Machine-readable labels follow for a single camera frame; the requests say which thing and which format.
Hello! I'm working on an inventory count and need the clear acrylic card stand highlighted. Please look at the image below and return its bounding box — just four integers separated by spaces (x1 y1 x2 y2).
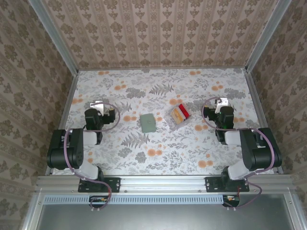
169 102 192 131

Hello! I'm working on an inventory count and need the green leather card holder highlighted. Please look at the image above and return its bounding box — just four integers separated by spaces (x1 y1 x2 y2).
140 113 156 134

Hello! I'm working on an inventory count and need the wide aluminium extrusion beam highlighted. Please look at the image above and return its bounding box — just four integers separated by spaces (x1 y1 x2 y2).
35 174 295 194

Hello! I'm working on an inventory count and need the grey sheet metal panel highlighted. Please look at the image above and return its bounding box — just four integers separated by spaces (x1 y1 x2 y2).
35 203 295 230

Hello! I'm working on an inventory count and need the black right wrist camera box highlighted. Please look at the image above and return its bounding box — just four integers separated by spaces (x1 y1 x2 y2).
206 107 218 122

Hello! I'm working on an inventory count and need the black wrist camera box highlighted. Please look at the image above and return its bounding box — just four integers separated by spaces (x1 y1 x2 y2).
206 107 218 122
103 109 116 125

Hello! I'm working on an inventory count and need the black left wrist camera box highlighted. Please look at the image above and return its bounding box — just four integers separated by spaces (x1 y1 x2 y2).
103 109 116 125

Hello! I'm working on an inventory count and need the white right camera mount bracket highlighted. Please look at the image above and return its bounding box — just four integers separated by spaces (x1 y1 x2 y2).
214 97 230 108

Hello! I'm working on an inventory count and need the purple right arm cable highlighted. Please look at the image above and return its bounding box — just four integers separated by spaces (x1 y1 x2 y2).
201 96 276 211

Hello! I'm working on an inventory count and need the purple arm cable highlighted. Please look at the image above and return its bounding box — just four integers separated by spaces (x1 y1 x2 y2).
201 96 276 211
63 102 121 211

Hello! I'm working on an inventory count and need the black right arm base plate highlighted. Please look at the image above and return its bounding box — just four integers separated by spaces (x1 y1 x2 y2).
205 176 250 193

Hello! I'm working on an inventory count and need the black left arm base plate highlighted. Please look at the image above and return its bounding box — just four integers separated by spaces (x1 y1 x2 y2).
78 176 121 194

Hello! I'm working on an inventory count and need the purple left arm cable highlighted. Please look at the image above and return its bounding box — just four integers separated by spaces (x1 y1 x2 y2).
63 102 121 211

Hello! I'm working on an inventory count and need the thin aluminium frame rail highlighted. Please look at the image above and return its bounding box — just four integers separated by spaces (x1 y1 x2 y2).
77 68 249 72

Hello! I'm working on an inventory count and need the aluminium frame post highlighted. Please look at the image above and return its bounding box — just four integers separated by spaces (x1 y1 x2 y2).
30 0 80 74
246 0 292 72

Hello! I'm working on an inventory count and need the grey slotted cable duct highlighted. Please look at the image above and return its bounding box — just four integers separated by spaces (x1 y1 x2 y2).
44 194 243 205

